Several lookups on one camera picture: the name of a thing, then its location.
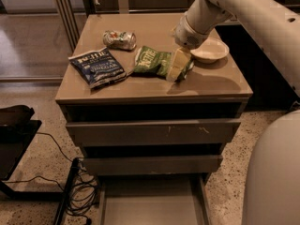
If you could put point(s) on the top grey drawer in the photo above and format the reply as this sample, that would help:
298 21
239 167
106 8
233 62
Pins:
170 132

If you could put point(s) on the middle grey drawer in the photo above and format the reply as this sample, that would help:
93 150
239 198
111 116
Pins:
152 165

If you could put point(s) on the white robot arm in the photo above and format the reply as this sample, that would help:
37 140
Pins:
272 190

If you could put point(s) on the white bowl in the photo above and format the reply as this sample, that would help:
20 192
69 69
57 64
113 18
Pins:
210 51

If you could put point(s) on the crushed silver soda can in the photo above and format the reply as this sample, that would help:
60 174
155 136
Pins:
119 40

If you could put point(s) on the black metal floor bar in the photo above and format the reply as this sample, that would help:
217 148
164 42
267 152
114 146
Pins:
62 207

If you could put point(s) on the black side table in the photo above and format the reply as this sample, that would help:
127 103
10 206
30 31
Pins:
17 130

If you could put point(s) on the grey drawer cabinet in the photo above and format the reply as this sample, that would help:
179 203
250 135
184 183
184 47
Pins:
209 92

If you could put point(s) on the green jalapeno chip bag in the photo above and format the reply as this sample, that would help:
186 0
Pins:
150 61

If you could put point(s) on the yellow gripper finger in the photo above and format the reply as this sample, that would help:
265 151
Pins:
179 66

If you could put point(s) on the bottom grey open drawer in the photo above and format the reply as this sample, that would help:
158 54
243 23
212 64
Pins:
154 200

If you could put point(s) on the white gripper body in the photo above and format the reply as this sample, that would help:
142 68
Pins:
186 36

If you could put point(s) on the blue vinegar chip bag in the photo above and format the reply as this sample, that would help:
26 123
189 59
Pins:
98 68

